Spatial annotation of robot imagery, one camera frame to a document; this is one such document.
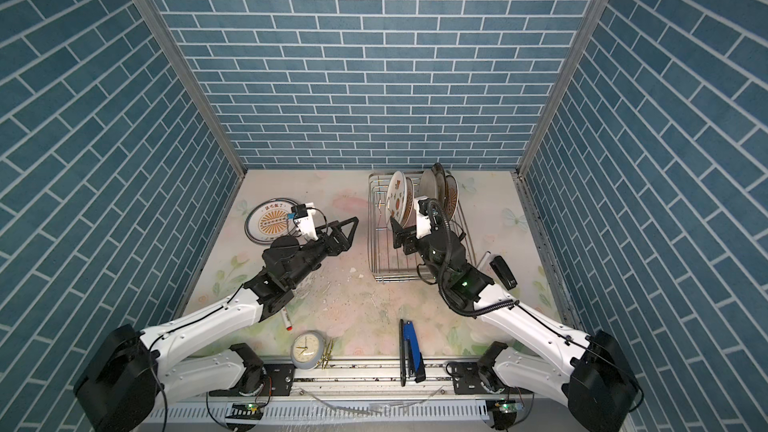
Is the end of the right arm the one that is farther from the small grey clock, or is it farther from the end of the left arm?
the small grey clock

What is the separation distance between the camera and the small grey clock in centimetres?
75

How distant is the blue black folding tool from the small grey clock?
0.21 m

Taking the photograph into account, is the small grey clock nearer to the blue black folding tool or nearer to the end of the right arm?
the blue black folding tool

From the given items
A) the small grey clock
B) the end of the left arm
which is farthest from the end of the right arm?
the small grey clock

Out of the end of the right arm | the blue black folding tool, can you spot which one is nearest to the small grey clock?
the blue black folding tool

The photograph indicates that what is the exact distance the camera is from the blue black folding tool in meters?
0.75
